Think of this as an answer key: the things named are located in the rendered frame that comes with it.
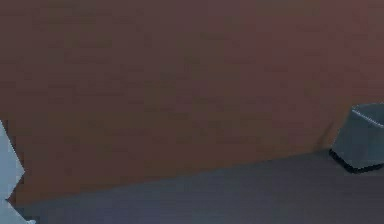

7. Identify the grey trash can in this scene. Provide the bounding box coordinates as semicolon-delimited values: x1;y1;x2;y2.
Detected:
328;102;384;174

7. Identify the pale grey angular object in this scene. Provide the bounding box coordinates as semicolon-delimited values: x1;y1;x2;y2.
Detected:
0;120;37;224

